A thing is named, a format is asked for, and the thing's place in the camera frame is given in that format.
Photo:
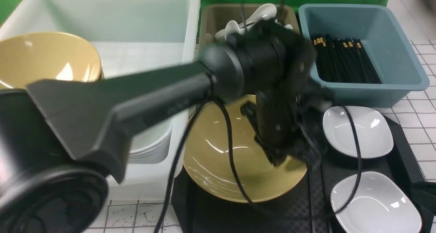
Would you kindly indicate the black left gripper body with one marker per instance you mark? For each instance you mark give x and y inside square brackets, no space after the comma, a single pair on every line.
[282,124]

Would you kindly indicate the white square side dish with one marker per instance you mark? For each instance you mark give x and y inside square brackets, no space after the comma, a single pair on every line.
[374,135]
[379,206]

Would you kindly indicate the yellow noodle bowl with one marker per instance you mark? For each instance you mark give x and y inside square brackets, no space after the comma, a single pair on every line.
[206,158]

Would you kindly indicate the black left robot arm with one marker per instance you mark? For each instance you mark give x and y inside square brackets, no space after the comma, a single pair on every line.
[43,190]

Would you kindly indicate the bundle of black chopsticks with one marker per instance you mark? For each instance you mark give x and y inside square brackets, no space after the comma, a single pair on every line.
[343,60]

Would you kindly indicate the black plastic serving tray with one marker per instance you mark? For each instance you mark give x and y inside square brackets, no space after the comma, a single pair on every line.
[200,212]

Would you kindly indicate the pile of white spoons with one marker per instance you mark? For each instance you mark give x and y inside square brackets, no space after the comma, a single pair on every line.
[255,16]

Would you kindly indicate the blue plastic chopstick bin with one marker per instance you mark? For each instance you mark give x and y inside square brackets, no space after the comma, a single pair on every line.
[388,47]

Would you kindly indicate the olive plastic spoon bin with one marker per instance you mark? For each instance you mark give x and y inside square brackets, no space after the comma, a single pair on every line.
[270,55]

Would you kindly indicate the stack of white dishes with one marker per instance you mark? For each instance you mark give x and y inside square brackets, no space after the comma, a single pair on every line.
[152,145]

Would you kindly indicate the large white plastic bin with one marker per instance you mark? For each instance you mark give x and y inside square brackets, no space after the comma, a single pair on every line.
[141,43]

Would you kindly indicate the stack of yellow bowls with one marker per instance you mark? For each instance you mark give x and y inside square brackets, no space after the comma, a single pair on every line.
[47,55]

